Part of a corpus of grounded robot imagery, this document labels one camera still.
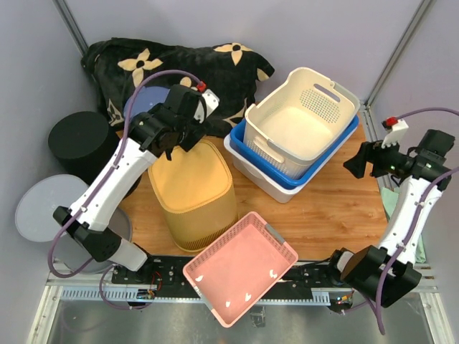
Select blue bucket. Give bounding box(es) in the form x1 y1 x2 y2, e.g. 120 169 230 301
130 86 169 119

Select yellow slatted basket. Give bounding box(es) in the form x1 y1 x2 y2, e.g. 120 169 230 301
148 140 239 252

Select beige perforated basket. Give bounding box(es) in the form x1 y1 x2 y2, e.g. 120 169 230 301
244 67 360 179

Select black large bucket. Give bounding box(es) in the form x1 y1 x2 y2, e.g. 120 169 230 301
48 111 120 185

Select pink small tray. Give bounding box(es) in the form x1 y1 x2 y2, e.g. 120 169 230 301
183 211 298 328

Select grey bucket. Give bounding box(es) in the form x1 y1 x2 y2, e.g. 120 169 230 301
14 173 133 275

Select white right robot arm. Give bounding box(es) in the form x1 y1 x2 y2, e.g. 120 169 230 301
324 129 455 307

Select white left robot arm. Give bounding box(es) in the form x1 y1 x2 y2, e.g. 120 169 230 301
53 85 219 284

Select green cloth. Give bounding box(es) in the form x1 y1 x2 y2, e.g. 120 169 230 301
380 187 427 264

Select black floral pillow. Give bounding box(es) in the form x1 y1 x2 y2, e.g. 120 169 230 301
80 38 275 138

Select blue rimmed white tub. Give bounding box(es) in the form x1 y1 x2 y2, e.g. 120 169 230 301
224 116 359 204

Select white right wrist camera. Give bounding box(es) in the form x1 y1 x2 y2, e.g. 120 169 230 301
382 117 409 148

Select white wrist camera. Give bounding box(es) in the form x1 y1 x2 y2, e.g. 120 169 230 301
382 117 409 148
194 89 219 124

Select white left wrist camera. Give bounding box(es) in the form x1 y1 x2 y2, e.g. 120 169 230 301
194 89 219 124

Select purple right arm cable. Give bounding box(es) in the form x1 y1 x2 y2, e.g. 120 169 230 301
340 107 459 336

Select black mounting rail plate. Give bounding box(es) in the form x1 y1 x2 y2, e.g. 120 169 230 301
110 255 351 300

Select aluminium frame rail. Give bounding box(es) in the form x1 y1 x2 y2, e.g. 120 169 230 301
364 0 436 111
52 0 88 55

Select right aluminium frame rail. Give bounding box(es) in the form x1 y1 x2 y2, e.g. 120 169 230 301
364 0 436 111

